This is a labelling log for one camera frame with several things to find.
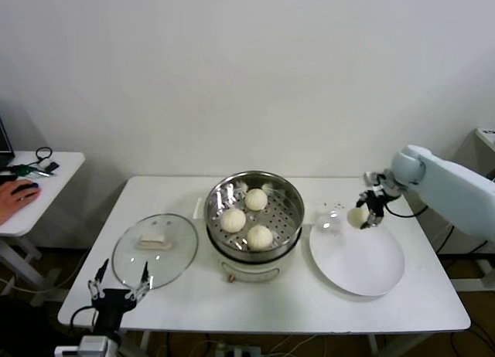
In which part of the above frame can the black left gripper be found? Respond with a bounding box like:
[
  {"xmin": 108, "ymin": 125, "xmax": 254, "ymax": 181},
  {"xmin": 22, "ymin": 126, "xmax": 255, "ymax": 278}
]
[{"xmin": 87, "ymin": 258, "xmax": 151, "ymax": 330}]

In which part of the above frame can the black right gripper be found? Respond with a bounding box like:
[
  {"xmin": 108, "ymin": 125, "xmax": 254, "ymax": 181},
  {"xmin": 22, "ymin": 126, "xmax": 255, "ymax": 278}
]
[{"xmin": 355, "ymin": 189, "xmax": 387, "ymax": 230}]

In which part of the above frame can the white steamed baozi bun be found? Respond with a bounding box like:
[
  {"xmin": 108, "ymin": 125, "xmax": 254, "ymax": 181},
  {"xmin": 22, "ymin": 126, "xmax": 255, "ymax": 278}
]
[
  {"xmin": 246, "ymin": 224, "xmax": 275, "ymax": 251},
  {"xmin": 220, "ymin": 209, "xmax": 248, "ymax": 233},
  {"xmin": 244, "ymin": 189, "xmax": 268, "ymax": 211},
  {"xmin": 346, "ymin": 207, "xmax": 370, "ymax": 229}
]

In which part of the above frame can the round glass pot lid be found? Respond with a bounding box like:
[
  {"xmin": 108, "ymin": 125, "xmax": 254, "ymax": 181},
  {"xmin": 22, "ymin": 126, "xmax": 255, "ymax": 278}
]
[{"xmin": 111, "ymin": 213, "xmax": 200, "ymax": 291}]

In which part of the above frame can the stainless steel steamer basket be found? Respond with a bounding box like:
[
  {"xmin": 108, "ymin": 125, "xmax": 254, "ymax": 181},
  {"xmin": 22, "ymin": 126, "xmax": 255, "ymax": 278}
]
[{"xmin": 193, "ymin": 171, "xmax": 317, "ymax": 262}]

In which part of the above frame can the person bare hand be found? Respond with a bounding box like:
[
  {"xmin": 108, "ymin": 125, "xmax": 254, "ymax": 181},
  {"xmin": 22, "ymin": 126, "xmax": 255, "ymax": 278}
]
[{"xmin": 0, "ymin": 178, "xmax": 42, "ymax": 226}]

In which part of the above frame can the white round plate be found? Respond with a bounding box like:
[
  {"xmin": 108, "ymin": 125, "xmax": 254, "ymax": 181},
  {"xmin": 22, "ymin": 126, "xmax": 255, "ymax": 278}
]
[{"xmin": 309, "ymin": 209, "xmax": 406, "ymax": 298}]

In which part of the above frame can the small white side table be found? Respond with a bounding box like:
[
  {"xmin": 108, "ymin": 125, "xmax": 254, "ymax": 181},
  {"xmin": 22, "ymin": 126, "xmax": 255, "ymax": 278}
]
[{"xmin": 0, "ymin": 151, "xmax": 86, "ymax": 308}]

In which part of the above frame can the black laptop computer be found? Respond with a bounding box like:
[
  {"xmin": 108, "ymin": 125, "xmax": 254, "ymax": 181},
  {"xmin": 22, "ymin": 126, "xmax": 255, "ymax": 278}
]
[{"xmin": 0, "ymin": 115, "xmax": 15, "ymax": 168}]

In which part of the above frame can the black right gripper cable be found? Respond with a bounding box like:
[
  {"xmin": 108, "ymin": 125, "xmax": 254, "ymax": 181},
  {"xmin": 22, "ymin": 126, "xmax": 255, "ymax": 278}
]
[{"xmin": 382, "ymin": 200, "xmax": 428, "ymax": 219}]

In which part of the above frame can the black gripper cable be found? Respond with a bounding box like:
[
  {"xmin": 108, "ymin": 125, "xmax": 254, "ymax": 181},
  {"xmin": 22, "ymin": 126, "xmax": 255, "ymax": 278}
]
[
  {"xmin": 382, "ymin": 200, "xmax": 428, "ymax": 219},
  {"xmin": 70, "ymin": 304, "xmax": 97, "ymax": 330}
]

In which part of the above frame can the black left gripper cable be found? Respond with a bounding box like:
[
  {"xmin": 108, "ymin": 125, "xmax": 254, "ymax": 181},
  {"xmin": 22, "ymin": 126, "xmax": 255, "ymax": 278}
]
[{"xmin": 70, "ymin": 304, "xmax": 97, "ymax": 330}]

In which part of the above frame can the black power cable with adapter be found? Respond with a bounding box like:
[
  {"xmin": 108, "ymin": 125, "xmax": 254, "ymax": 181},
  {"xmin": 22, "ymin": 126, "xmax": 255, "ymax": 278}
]
[{"xmin": 435, "ymin": 221, "xmax": 488, "ymax": 256}]

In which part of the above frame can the green handled tool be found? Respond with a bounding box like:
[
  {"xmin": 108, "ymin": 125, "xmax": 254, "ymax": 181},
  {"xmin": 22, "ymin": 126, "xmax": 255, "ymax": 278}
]
[{"xmin": 7, "ymin": 162, "xmax": 53, "ymax": 177}]

